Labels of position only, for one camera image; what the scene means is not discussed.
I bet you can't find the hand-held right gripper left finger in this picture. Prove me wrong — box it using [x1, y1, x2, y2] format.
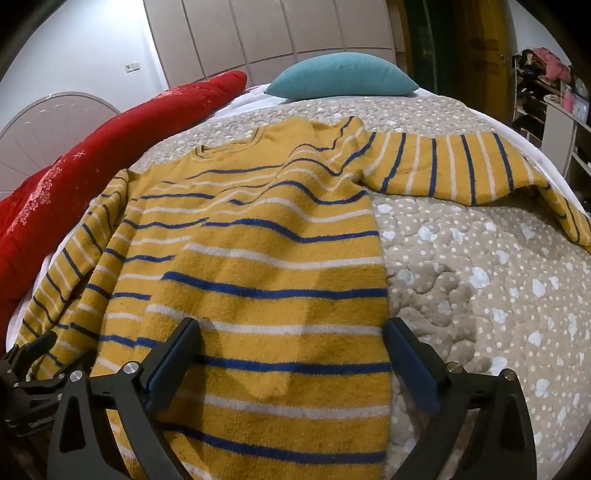
[46, 318, 202, 480]

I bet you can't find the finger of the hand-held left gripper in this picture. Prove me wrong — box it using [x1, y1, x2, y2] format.
[4, 330, 59, 371]

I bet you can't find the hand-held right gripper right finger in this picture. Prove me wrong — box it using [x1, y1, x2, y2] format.
[382, 318, 539, 480]

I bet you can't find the yellow striped towel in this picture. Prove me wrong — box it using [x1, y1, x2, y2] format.
[14, 115, 591, 480]

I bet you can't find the beige dotted blanket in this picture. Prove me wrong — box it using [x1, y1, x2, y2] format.
[124, 95, 591, 480]

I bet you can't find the red pillow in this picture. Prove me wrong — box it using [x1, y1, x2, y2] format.
[0, 70, 249, 324]

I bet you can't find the white fan-shaped ribbed panel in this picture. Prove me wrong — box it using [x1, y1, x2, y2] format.
[0, 91, 122, 190]

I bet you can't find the white open shelf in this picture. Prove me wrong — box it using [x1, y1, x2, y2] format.
[510, 46, 591, 204]

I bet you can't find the teal pillow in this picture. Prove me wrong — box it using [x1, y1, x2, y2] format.
[264, 52, 420, 100]

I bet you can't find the wooden door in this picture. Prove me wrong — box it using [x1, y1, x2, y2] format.
[455, 0, 514, 125]

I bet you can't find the pink cloth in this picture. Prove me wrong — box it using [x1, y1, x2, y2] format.
[531, 46, 573, 83]

